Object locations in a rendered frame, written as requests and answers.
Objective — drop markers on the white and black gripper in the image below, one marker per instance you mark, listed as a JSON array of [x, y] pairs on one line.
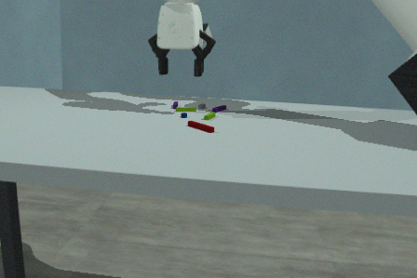
[[179, 27]]

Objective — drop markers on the red rod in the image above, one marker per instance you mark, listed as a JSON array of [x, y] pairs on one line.
[[203, 127]]

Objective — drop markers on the lime green rod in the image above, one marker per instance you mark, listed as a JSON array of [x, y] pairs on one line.
[[185, 109], [209, 116]]

